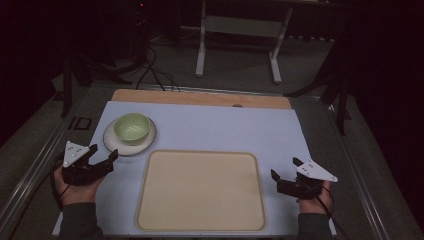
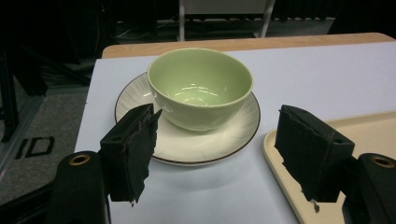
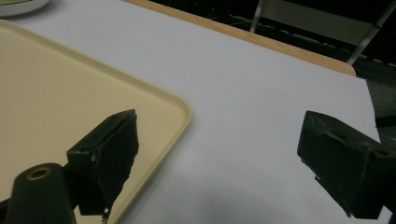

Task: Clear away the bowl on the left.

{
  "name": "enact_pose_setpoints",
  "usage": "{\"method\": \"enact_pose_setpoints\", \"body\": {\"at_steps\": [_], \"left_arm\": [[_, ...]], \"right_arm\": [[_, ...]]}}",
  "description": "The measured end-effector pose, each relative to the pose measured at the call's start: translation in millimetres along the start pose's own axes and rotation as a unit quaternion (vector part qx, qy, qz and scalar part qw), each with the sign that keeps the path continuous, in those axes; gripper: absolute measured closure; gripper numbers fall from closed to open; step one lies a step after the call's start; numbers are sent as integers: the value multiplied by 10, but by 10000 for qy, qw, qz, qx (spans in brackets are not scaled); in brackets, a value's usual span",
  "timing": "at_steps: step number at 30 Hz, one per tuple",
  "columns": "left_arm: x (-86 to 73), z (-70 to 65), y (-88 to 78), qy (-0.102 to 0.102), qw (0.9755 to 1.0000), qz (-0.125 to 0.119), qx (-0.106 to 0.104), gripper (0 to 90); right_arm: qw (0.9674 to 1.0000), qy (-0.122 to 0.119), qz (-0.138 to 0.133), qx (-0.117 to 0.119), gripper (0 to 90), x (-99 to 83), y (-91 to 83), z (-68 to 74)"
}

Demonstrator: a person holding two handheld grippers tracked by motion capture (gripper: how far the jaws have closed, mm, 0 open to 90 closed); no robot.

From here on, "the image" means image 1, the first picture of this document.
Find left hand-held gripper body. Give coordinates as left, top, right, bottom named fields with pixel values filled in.
left=61, top=140, right=114, bottom=187

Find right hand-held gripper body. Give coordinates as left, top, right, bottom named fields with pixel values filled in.
left=275, top=160, right=339, bottom=201

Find person's right hand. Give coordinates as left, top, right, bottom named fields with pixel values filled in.
left=295, top=180, right=335, bottom=215

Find person's left hand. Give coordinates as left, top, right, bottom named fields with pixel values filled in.
left=52, top=165, right=106, bottom=207

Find white plate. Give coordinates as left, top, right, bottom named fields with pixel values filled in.
left=102, top=116, right=158, bottom=157

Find black floor socket box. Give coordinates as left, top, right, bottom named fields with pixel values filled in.
left=67, top=116, right=93, bottom=132

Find green bowl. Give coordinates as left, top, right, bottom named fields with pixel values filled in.
left=113, top=112, right=151, bottom=146

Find black tripod stand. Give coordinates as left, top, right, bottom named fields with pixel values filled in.
left=59, top=51, right=134, bottom=118

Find black stand with legs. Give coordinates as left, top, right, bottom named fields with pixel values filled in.
left=284, top=31, right=353, bottom=136

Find beige tray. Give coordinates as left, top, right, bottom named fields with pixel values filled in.
left=134, top=149, right=267, bottom=233

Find white table mat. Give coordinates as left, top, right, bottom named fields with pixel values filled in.
left=51, top=100, right=338, bottom=238

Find white metal stand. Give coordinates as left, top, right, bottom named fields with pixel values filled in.
left=194, top=0, right=295, bottom=85

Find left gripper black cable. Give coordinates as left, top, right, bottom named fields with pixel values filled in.
left=49, top=151, right=73, bottom=212

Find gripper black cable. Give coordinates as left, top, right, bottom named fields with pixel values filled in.
left=49, top=151, right=73, bottom=212
left=308, top=182, right=352, bottom=240

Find metal frame rail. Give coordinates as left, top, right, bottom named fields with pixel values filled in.
left=0, top=87, right=91, bottom=234
left=320, top=96, right=392, bottom=240

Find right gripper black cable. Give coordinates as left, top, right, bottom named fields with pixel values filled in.
left=308, top=182, right=352, bottom=240

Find black floor cables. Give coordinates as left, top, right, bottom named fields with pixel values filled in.
left=134, top=44, right=181, bottom=93

